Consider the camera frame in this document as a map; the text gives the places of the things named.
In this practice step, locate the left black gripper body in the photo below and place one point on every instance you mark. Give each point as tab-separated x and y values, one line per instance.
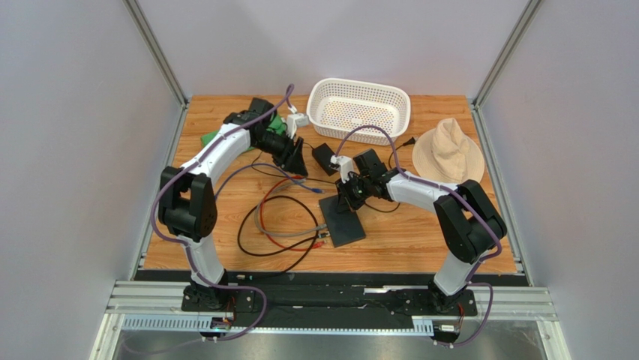
275	146

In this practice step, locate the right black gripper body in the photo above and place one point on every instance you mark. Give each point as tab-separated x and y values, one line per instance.
348	192

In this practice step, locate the black network switch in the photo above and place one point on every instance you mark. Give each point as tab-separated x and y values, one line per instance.
343	228

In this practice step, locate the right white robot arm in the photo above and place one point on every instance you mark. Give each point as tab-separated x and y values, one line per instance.
469	221

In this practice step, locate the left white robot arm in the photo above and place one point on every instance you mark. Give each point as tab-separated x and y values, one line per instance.
185	209

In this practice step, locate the green folded towel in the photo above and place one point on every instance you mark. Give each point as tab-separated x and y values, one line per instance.
275	124

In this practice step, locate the black power adapter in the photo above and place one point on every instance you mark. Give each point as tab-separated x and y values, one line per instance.
322	154

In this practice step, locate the white perforated plastic basket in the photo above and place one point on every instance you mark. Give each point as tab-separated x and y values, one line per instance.
337	106

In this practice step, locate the beige bucket hat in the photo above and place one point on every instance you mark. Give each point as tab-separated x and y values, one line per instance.
446	154

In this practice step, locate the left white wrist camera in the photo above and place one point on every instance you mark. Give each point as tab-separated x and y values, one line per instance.
294	121

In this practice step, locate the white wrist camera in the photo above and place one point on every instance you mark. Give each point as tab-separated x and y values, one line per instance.
344	165
294	121

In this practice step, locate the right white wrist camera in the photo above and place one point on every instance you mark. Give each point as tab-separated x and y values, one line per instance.
344	165

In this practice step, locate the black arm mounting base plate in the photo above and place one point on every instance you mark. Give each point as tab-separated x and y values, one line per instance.
328	300

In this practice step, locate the aluminium frame rail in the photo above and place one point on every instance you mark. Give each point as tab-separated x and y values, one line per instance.
513	322

